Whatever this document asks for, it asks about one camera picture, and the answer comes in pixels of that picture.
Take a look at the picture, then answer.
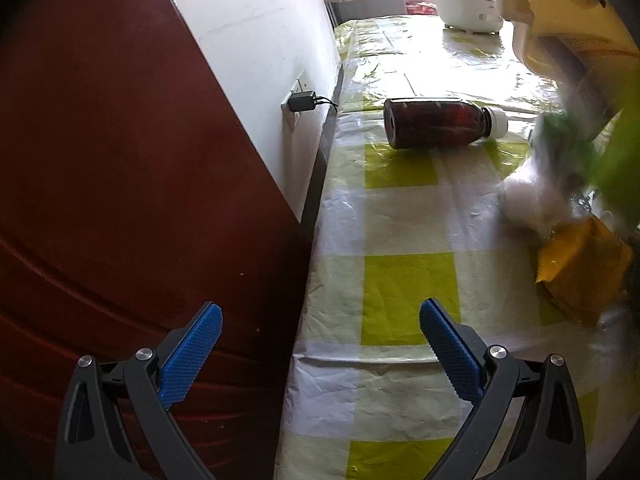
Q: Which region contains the orange yellow snack wrapper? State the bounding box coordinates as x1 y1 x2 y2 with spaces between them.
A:
536 216 634 326

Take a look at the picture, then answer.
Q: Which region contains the white crumpled tissue ball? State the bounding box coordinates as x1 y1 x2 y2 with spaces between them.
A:
498 157 572 238

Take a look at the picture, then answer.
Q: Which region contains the dark red wooden door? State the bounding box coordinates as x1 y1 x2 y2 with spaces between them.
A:
1 0 307 479

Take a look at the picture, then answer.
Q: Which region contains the green plastic bag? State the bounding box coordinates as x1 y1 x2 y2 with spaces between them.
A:
530 106 639 226

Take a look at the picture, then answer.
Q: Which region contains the brown medicine bottle white cap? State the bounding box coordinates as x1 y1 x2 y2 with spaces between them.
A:
383 98 509 150

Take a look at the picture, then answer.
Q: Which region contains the green checkered plastic tablecloth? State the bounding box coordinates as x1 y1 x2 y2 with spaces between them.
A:
274 16 639 479

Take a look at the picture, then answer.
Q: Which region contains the white round pot container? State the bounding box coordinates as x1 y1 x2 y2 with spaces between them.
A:
434 0 503 34

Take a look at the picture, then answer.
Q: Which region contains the white wall socket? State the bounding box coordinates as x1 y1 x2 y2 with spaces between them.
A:
281 70 308 131

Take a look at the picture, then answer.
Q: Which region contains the black wall charger plug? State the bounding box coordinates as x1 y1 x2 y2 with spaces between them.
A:
286 91 337 113

